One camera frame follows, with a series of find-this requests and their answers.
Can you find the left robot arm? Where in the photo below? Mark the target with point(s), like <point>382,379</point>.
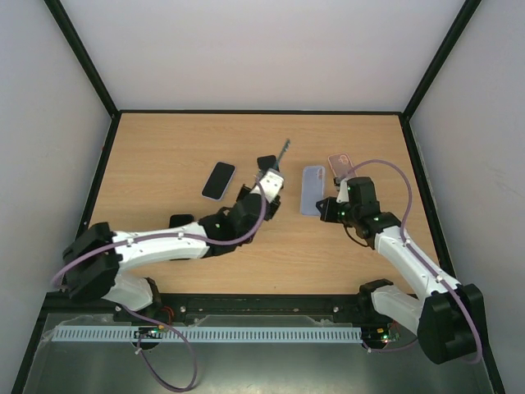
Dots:
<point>97,266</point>

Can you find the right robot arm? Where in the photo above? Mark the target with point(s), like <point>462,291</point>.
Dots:
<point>384,233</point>

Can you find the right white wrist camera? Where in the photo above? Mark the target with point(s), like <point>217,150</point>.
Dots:
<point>342,187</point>

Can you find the pink phone case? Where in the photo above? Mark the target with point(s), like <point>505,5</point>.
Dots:
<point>341,165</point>

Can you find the black phone from pink case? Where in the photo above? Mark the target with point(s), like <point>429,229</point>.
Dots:
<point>266,162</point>

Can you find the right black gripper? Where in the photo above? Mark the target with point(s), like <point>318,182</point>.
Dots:
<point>325,209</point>

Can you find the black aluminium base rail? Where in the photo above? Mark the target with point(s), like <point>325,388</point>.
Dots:
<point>262,305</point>

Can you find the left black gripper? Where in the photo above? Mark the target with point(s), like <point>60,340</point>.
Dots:
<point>276,206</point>

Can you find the slotted grey cable duct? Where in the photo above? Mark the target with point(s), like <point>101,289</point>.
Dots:
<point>208,334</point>

